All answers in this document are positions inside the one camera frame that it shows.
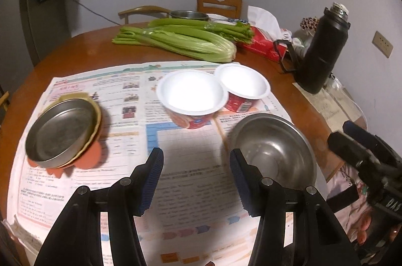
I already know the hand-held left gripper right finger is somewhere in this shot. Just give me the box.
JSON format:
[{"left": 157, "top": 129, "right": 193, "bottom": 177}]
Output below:
[{"left": 229, "top": 148, "right": 350, "bottom": 266}]

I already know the yellow plastic plate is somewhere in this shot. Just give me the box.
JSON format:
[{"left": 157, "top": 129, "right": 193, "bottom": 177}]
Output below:
[{"left": 39, "top": 91, "right": 103, "bottom": 168}]

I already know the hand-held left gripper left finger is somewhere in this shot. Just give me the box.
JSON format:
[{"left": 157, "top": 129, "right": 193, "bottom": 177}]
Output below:
[{"left": 33, "top": 147, "right": 165, "bottom": 266}]

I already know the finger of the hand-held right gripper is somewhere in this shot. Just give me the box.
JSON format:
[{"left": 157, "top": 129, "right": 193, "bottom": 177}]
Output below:
[
  {"left": 327, "top": 132, "right": 381, "bottom": 174},
  {"left": 342, "top": 121, "right": 393, "bottom": 160}
]

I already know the round metal plate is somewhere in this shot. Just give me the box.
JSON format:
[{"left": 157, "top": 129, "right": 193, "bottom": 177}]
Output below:
[{"left": 25, "top": 98, "right": 98, "bottom": 168}]

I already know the grey refrigerator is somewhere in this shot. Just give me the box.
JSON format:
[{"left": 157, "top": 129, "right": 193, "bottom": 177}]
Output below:
[{"left": 17, "top": 0, "right": 79, "bottom": 67}]

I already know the wall socket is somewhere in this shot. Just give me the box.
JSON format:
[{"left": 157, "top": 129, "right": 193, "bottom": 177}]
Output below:
[{"left": 372, "top": 31, "right": 394, "bottom": 59}]

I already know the person's right hand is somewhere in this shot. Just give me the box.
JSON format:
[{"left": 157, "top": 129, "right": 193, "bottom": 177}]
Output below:
[{"left": 356, "top": 211, "right": 379, "bottom": 246}]

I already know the black cable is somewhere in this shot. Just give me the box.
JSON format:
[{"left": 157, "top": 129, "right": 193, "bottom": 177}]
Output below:
[{"left": 64, "top": 0, "right": 121, "bottom": 26}]

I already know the brown spotted ornament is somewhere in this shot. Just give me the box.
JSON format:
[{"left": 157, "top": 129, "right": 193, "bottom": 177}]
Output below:
[{"left": 300, "top": 16, "right": 320, "bottom": 32}]

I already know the white bowl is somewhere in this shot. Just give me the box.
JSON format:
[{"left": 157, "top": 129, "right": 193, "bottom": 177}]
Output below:
[{"left": 207, "top": 14, "right": 237, "bottom": 25}]

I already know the wooden chair with cutout backrest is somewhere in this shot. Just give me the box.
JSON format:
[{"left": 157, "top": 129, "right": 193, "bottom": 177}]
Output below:
[{"left": 197, "top": 0, "right": 243, "bottom": 18}]

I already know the beige paper sheet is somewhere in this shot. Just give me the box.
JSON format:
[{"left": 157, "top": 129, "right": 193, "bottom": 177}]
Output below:
[{"left": 292, "top": 82, "right": 368, "bottom": 131}]

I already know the printed newspaper stack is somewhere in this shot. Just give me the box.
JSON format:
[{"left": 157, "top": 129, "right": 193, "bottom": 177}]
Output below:
[{"left": 6, "top": 62, "right": 310, "bottom": 266}]

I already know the red tissue box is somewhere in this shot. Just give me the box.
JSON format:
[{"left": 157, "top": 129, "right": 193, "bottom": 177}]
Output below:
[{"left": 235, "top": 5, "right": 294, "bottom": 61}]

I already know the celery bunch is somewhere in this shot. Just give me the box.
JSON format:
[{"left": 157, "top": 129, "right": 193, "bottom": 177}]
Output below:
[{"left": 112, "top": 18, "right": 256, "bottom": 63}]

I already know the wooden chair with curved backrest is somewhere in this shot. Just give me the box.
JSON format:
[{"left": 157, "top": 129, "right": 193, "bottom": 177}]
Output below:
[{"left": 118, "top": 5, "right": 172, "bottom": 25}]

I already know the stainless steel bowl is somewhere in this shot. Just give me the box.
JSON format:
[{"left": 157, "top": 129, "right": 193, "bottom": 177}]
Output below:
[{"left": 227, "top": 113, "right": 317, "bottom": 191}]

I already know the steel pot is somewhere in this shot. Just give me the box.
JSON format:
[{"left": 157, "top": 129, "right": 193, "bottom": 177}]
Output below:
[{"left": 170, "top": 10, "right": 209, "bottom": 22}]

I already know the large red paper noodle bowl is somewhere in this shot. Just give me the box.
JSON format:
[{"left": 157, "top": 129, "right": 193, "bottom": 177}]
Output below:
[{"left": 156, "top": 70, "right": 229, "bottom": 130}]

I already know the pink patterned clothing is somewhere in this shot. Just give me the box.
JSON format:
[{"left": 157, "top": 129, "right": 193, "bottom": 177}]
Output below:
[{"left": 327, "top": 166, "right": 362, "bottom": 241}]

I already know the black thermos bottle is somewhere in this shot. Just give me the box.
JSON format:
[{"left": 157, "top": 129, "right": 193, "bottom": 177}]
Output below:
[{"left": 273, "top": 2, "right": 350, "bottom": 94}]

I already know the small red paper noodle bowl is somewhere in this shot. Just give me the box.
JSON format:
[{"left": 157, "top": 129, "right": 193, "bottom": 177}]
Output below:
[{"left": 214, "top": 63, "right": 271, "bottom": 113}]

